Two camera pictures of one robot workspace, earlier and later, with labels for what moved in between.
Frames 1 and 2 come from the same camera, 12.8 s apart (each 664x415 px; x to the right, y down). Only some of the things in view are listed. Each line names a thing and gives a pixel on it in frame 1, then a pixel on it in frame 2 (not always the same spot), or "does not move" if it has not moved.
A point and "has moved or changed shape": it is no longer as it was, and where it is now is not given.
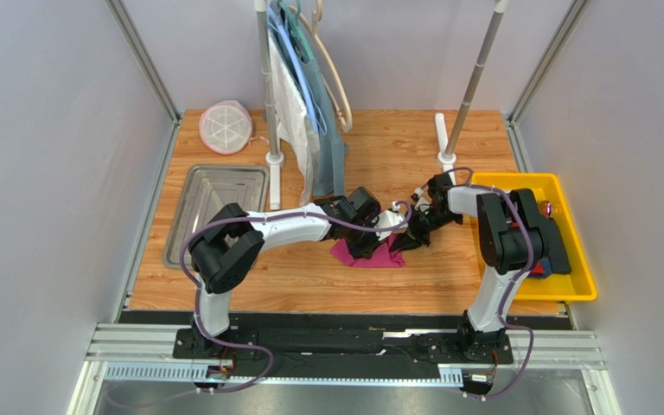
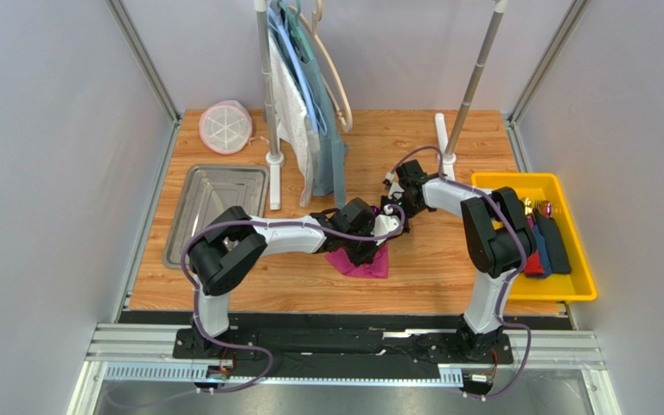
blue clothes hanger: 318,121 does not move
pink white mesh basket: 226,127 does not move
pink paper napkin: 382,258 has moved or changed shape
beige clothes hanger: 314,21 does not move
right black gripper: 418,224 → 387,203
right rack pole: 446,156 does not move
